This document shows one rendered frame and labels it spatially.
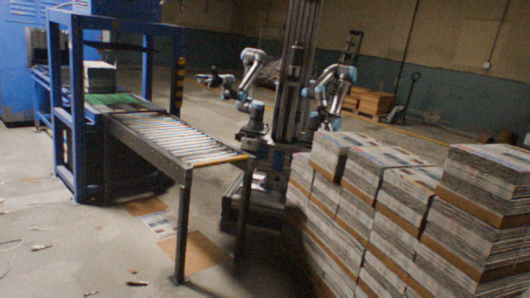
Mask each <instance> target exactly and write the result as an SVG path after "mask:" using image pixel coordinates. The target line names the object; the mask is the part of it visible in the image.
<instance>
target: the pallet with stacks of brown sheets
mask: <svg viewBox="0 0 530 298"><path fill-rule="evenodd" d="M397 99H398V96H396V95H392V94H386V93H382V92H377V91H374V90H371V89H365V88H361V87H356V88H353V87H352V90H351V95H350V96H349V95H346V98H345V101H344V106H343V108H342V109H345V108H349V109H352V110H354V113H349V112H346V111H343V110H341V112H342V113H348V114H351V115H354V116H356V117H360V118H364V119H368V120H370V121H373V122H376V123H380V120H381V118H387V117H388V115H389V114H390V113H391V112H392V111H393V110H394V108H395V107H396V102H397ZM361 113H366V114H369V115H372V116H373V119H371V118H366V117H363V116H360V114H361Z"/></svg>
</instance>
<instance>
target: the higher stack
mask: <svg viewBox="0 0 530 298"><path fill-rule="evenodd" d="M480 145H482V144H479V143H478V145H450V149H449V152H447V155H446V158H447V159H446V162H445V164H444V168H443V172H442V175H441V183H438V185H439V186H440V187H442V188H444V189H447V190H449V191H451V192H452V193H454V194H456V195H459V196H460V197H462V198H464V199H467V200H468V201H470V202H472V203H474V204H477V205H478V206H480V207H481V208H483V209H487V210H488V211H490V212H492V213H494V214H497V215H498V216H500V217H502V219H503V218H504V217H510V216H517V215H523V214H524V215H528V214H530V151H526V150H523V149H521V148H517V147H511V146H509V145H482V146H480ZM428 213H429V214H428V217H427V218H426V219H427V224H426V229H425V231H424V232H423V233H424V234H425V235H426V236H427V237H429V238H431V239H432V240H435V241H436V242H438V243H439V244H440V245H441V246H443V247H444V248H446V249H448V250H449V251H451V252H452V253H454V254H455V255H456V256H457V257H458V258H459V259H461V260H462V261H464V262H466V263H467V264H469V265H471V266H472V267H474V268H475V269H477V270H478V271H480V272H481V273H484V272H491V271H494V270H498V269H502V268H505V267H511V266H513V267H512V268H514V266H515V265H518V264H521V263H525V262H530V224H524V225H519V226H514V227H509V228H500V229H499V228H497V227H495V226H494V225H492V224H491V223H488V222H486V221H484V220H483V219H480V218H478V217H476V216H474V215H473V214H471V213H469V212H467V211H465V210H463V209H462V208H460V207H458V206H456V205H454V204H452V203H451V202H449V201H447V200H445V199H442V198H441V197H439V196H435V197H433V201H432V204H431V208H430V210H429V212H428ZM416 252H417V255H416V261H415V263H414V264H412V269H411V271H410V274H409V275H410V278H412V279H413V280H414V281H416V282H417V284H418V285H419V286H421V287H422V288H423V289H424V290H425V291H427V292H428V293H429V294H430V295H432V296H433V297H434V298H522V297H523V293H524V292H525V291H527V290H528V289H529V286H530V271H529V270H527V271H523V272H517V273H514V274H510V275H507V276H501V277H498V278H494V279H490V280H487V281H482V282H477V281H476V280H475V279H473V278H472V277H470V276H469V275H467V274H465V273H463V272H462V271H461V270H460V269H458V268H457V267H455V266H454V265H452V264H451V263H449V262H448V260H446V259H445V258H444V257H443V256H441V255H440V254H438V253H437V252H435V251H434V250H432V249H431V248H429V247H428V246H426V245H425V244H423V243H420V244H418V246H417V251H416Z"/></svg>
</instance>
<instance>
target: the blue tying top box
mask: <svg viewBox="0 0 530 298"><path fill-rule="evenodd" d="M160 2H162V0H72V12H79V13H83V14H88V15H93V16H100V17H113V18H120V19H127V20H134V21H141V22H155V23H161V5H159V6H158V3H160Z"/></svg>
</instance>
